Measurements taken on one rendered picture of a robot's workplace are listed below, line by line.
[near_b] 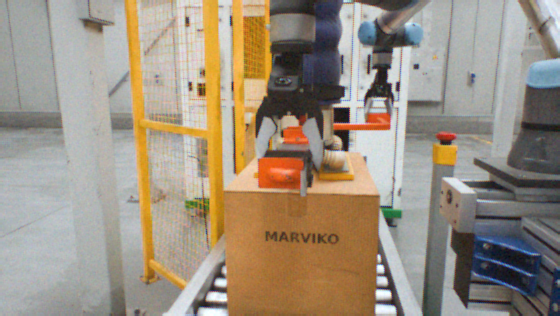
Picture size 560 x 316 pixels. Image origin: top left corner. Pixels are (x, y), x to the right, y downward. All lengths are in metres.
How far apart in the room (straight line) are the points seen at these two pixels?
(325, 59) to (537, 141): 0.56
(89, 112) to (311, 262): 1.24
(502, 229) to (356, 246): 0.33
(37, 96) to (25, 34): 1.60
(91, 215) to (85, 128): 0.41
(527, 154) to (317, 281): 0.57
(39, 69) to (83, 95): 10.34
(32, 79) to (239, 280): 11.52
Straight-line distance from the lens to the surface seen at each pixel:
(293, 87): 0.56
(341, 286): 1.08
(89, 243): 2.07
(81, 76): 1.90
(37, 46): 12.25
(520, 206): 0.96
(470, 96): 10.32
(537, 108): 0.97
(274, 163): 0.62
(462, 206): 0.92
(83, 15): 1.84
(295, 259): 1.05
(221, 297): 1.33
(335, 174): 1.10
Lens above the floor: 1.22
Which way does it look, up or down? 11 degrees down
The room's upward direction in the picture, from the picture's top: straight up
